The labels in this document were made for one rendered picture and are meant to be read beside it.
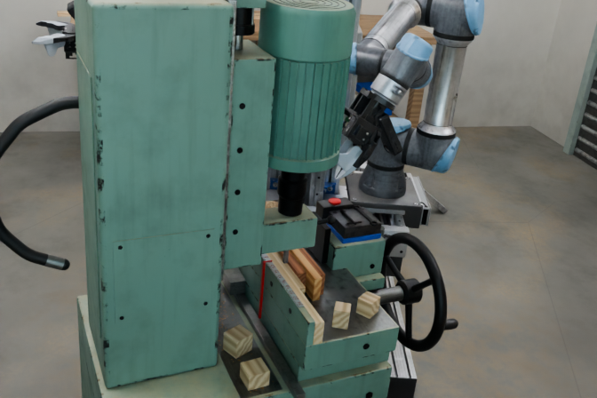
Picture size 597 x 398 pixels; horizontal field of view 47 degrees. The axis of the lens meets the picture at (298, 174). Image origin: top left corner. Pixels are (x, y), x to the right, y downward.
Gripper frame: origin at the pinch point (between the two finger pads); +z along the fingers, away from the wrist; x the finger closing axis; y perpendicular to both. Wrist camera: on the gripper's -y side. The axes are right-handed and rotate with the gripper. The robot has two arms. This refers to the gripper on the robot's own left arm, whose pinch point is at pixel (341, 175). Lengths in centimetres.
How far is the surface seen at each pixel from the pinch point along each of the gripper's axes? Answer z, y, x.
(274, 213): 12.3, 17.1, 10.9
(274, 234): 15.3, 16.9, 14.9
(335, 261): 16.6, -4.5, 9.8
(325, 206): 8.3, -1.3, -0.5
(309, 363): 30.8, 5.8, 32.9
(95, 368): 55, 36, 15
